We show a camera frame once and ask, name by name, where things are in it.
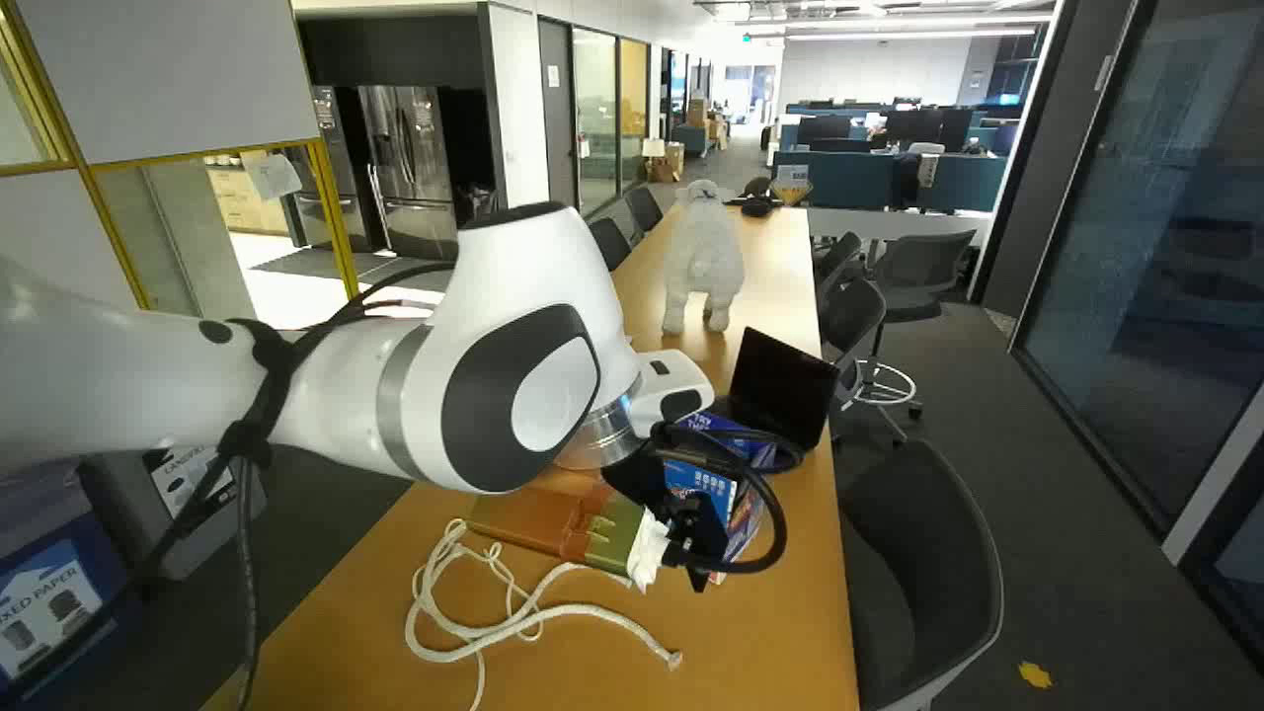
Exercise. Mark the grey lidded waste bin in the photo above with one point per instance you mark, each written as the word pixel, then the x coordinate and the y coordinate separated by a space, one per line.
pixel 172 481

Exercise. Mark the large grey office chair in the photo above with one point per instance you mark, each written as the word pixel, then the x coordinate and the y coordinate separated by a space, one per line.
pixel 923 568

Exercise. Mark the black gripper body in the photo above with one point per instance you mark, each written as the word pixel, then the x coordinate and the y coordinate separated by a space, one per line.
pixel 675 501

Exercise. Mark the white sheep figure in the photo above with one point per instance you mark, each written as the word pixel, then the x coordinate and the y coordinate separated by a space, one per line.
pixel 703 259

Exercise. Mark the cardboard boxes stack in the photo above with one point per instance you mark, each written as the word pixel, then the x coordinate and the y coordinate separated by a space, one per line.
pixel 660 161

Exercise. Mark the yellow floor marker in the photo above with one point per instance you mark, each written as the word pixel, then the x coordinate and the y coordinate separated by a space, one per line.
pixel 1037 678

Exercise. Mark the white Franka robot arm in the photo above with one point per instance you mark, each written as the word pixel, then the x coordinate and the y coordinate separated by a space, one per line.
pixel 499 289

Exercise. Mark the blue printed cardboard box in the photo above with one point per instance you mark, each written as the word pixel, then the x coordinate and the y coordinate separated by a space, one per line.
pixel 735 439

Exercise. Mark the teal desk partition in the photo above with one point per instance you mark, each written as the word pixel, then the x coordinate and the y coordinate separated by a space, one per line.
pixel 870 181

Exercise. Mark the black laptop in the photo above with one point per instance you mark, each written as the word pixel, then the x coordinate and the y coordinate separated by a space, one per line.
pixel 778 390

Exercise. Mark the yellow framed partition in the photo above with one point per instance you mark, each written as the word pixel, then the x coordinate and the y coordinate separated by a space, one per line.
pixel 79 168

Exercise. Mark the blue waste bin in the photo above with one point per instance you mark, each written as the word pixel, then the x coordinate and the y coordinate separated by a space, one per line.
pixel 53 606

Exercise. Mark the dark office chair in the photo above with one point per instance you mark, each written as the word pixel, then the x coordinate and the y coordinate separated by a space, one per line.
pixel 608 244
pixel 646 209
pixel 923 261

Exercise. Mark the black object on table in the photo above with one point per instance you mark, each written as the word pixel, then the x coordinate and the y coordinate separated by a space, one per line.
pixel 754 198

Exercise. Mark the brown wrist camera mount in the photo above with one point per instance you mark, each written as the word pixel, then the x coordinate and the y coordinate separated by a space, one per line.
pixel 553 518

